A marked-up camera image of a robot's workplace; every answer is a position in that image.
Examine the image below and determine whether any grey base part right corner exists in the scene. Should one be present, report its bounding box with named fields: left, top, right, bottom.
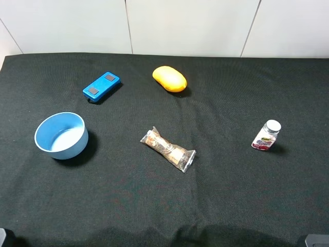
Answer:
left=305, top=234, right=329, bottom=247

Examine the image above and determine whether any light blue bowl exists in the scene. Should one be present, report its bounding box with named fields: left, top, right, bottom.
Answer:
left=34, top=112, right=88, bottom=160

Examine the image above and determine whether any grey base part left corner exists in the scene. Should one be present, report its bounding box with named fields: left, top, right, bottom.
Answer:
left=0, top=228, right=7, bottom=247

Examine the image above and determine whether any black tablecloth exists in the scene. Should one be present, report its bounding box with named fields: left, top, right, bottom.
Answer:
left=1, top=54, right=328, bottom=246

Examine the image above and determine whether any yellow mango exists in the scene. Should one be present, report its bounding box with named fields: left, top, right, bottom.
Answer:
left=152, top=66, right=187, bottom=93

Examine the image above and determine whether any blue rectangular box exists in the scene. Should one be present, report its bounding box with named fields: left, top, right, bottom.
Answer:
left=82, top=72, right=121, bottom=102

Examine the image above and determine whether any grey base part corner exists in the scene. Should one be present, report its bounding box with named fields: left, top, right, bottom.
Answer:
left=0, top=228, right=7, bottom=247
left=305, top=234, right=329, bottom=247

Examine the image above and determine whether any clear wrapped snack bar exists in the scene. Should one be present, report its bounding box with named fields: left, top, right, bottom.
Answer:
left=140, top=126, right=196, bottom=173

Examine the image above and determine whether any small candy bottle silver lid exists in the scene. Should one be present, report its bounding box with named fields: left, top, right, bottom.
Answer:
left=251, top=119, right=281, bottom=151

